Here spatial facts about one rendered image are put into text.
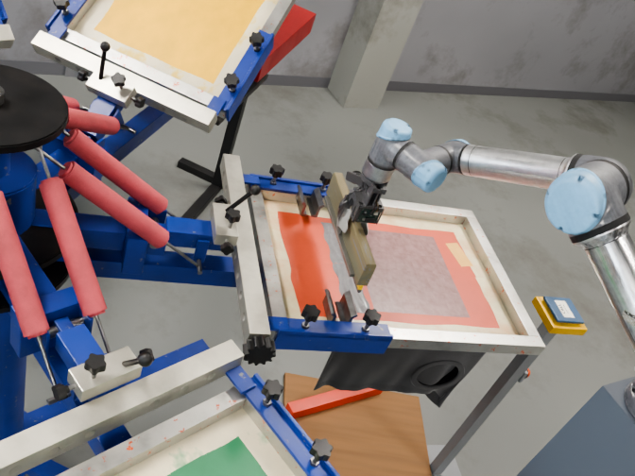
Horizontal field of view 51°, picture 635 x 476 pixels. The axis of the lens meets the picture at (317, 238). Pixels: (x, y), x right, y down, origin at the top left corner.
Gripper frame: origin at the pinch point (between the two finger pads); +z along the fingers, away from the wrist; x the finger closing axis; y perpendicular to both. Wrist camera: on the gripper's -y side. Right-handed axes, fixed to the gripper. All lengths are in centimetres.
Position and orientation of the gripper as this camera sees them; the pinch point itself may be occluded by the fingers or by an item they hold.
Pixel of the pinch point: (347, 229)
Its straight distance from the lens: 180.6
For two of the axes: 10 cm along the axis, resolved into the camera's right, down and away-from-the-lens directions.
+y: 1.9, 6.7, -7.1
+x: 9.4, 1.0, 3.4
